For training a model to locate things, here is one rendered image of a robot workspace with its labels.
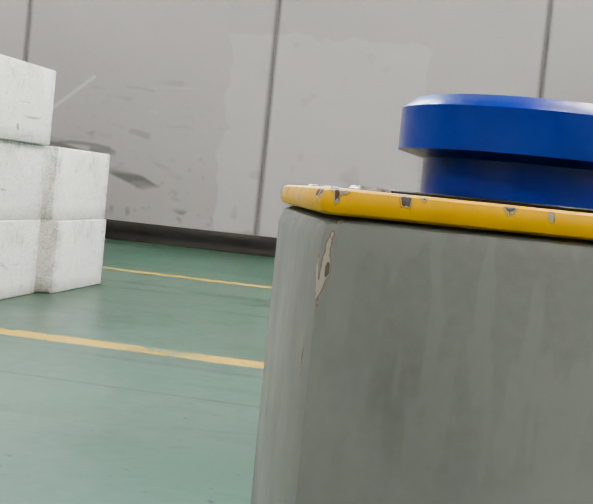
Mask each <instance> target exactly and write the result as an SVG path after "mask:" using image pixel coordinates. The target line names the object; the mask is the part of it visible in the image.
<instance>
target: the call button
mask: <svg viewBox="0 0 593 504"><path fill-rule="evenodd" d="M398 149H399V150H402V151H404V152H407V153H410V154H413V155H416V156H418V157H421V158H423V165H422V174H421V184H420V192H423V193H433V194H444V195H454V196H465V197H475V198H485V199H495V200H506V201H516V202H526V203H536V204H546V205H556V206H565V207H575V208H585V209H593V104H592V103H584V102H575V101H566V100H556V99H546V98H534V97H522V96H507V95H488V94H430V95H423V96H419V97H418V98H416V99H415V100H413V101H412V102H410V103H409V104H407V105H406V106H404V107H403V108H402V116H401V126H400V135H399V145H398Z"/></svg>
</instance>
